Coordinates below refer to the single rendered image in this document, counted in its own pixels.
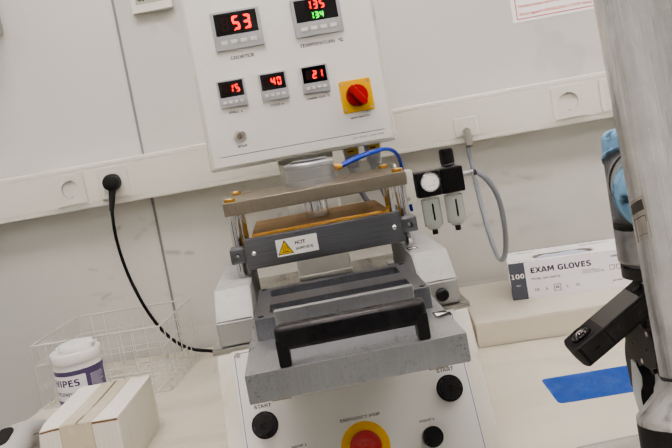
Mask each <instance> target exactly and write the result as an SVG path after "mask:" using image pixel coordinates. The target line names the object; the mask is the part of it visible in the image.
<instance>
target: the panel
mask: <svg viewBox="0 0 672 448"><path fill-rule="evenodd" d="M248 352H249V349H245V350H240V351H235V352H231V357H232V364H233V371H234V378H235V385H236V392H237V399H238V406H239V413H240V421H241V428H242V435H243V442H244V448H350V443H351V440H352V438H353V436H354V435H355V434H356V433H357V432H359V431H362V430H370V431H373V432H374V433H376V434H377V435H378V436H379V438H380V440H381V443H382V448H431V447H428V446H426V445H425V444H424V442H423V440H422V433H423V431H424V430H425V429H426V428H427V427H430V426H436V427H438V428H440V429H441V430H442V432H443V435H444V439H443V442H442V444H441V445H440V446H438V447H434V448H488V445H487V441H486V437H485V433H484V429H483V425H482V421H481V418H480V414H479V410H478V406H477V402H476V398H475V394H474V390H473V386H472V382H471V378H470V374H469V370H468V366H467V362H465V363H460V364H455V365H450V366H448V367H445V368H440V369H435V370H424V371H419V372H414V373H409V374H404V375H399V376H394V377H389V378H384V379H379V380H374V381H369V382H364V383H359V384H354V385H349V386H344V387H339V388H334V389H329V390H324V391H319V392H314V393H309V394H304V395H299V396H294V397H292V398H290V399H285V400H280V401H275V402H272V401H269V402H264V403H259V404H254V405H250V403H249V398H248V392H247V387H246V382H245V371H246V365H247V359H248ZM448 376H451V377H454V378H456V379H457V380H458V381H459V382H460V384H461V392H460V394H459V396H457V397H456V398H454V399H447V398H445V397H443V396H442V395H441V393H440V391H439V384H440V382H441V380H442V379H443V378H445V377H448ZM263 413H267V414H270V415H271V416H273V418H274V419H275V422H276V428H275V430H274V432H273V433H272V434H271V435H269V436H267V437H263V436H260V435H258V434H257V433H256V432H255V430H254V420H255V419H256V417H257V416H258V415H260V414H263Z"/></svg>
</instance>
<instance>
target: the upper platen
mask: <svg viewBox="0 0 672 448"><path fill-rule="evenodd" d="M304 205H305V211H306V212H305V213H300V214H294V215H289V216H283V217H278V218H273V219H267V220H262V221H257V222H256V224H255V227H254V230H253V233H252V237H257V236H262V235H268V234H273V233H278V232H284V231H289V230H295V229H300V228H305V227H311V226H316V225H322V224H327V223H332V222H338V221H343V220H348V219H354V218H359V217H365V216H370V215H375V214H381V213H386V212H390V211H389V210H390V205H388V206H383V205H382V204H380V203H379V202H377V201H376V200H370V201H365V202H359V203H354V204H348V205H343V206H338V207H332V208H328V204H327V199H324V200H319V201H314V202H308V203H304Z"/></svg>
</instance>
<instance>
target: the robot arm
mask: <svg viewBox="0 0 672 448"><path fill-rule="evenodd" d="M593 3H594V9H595V15H596V20H597V26H598V31H599V37H600V43H601V48H602V54H603V60H604V65H605V71H606V77H607V82H608V88H609V93H610V99H611V105H612V110H613V116H614V122H615V127H616V129H612V130H609V131H606V132H605V133H604V134H603V135H602V137H601V146H602V157H601V162H602V164H603V165H604V171H605V177H606V184H607V191H608V197H609V204H610V211H611V217H612V223H613V231H614V238H615V245H616V252H617V259H618V261H619V262H620V263H621V264H620V267H621V274H622V277H623V278H624V279H627V280H632V282H631V283H630V284H629V285H628V286H627V287H625V288H624V289H623V290H622V291H621V292H620V293H618V294H617V295H616V296H615V297H614V298H612V299H611V300H610V301H609V302H608V303H607V304H605V305H604V306H603V307H602V308H601V309H600V310H598V311H597V312H596V313H595V314H594V315H593V316H591V317H590V318H589V319H588V320H587V321H585V322H584V323H583V324H582V325H581V326H580V327H578V328H577V329H576V330H574V331H573V332H572V333H571V334H570V335H569V336H568V337H567V338H566V339H564V344H565V346H566V348H567V349H568V350H569V351H570V352H571V353H572V355H573V356H574V357H575V358H576V359H578V360H579V361H580V362H581V363H582V364H583V365H585V366H592V365H593V364H594V363H595V362H596V361H597V360H599V359H600V358H601V357H602V356H603V355H605V354H606V353H607V352H608V351H609V350H610V349H612V348H613V347H614V346H615V345H616V344H618V343H619V342H620V341H621V340H622V339H623V338H625V359H626V364H627V369H628V374H629V378H630V383H631V386H632V387H633V392H634V396H635V400H636V403H637V406H638V409H639V411H638V413H637V414H636V423H637V429H638V435H639V441H640V447H641V448H672V0H593Z"/></svg>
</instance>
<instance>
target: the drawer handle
mask: <svg viewBox="0 0 672 448"><path fill-rule="evenodd" d="M414 325H415V330H416V335H417V336H418V338H419V339H420V340H426V339H430V338H431V332H430V326H429V321H428V315H427V312H426V307H425V303H424V301H423V300H422V299H421V298H419V297H416V298H410V299H405V300H400V301H395V302H390V303H384V304H379V305H374V306H369V307H364V308H359V309H353V310H348V311H343V312H338V313H333V314H328V315H322V316H317V317H312V318H307V319H302V320H296V321H291V322H286V323H281V324H278V325H276V326H275V327H274V337H275V344H276V349H277V355H278V360H279V365H280V367H281V368H284V367H289V366H291V365H292V357H291V352H290V350H291V349H296V348H301V347H306V346H311V345H316V344H322V343H327V342H332V341H337V340H342V339H347V338H352V337H357V336H362V335H368V334H373V333H378V332H383V331H388V330H393V329H398V328H403V327H409V326H414Z"/></svg>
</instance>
